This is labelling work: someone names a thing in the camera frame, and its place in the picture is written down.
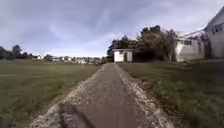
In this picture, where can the small white shed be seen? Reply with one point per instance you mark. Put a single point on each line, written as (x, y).
(122, 55)

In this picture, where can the distant dark trees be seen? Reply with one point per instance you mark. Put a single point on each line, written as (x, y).
(13, 53)

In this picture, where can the grass verge beside buildings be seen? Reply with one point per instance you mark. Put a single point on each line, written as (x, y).
(186, 86)

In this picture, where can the distant row of houses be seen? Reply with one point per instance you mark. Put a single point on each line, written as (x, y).
(71, 60)

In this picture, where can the group of dark trees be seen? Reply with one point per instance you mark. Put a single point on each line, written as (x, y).
(150, 43)

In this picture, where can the brown dirt gravel path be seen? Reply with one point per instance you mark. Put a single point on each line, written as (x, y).
(108, 90)

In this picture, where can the large white building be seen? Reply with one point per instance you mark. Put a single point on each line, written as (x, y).
(213, 40)

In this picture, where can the large open grass field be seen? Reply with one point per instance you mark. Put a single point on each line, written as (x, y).
(33, 80)

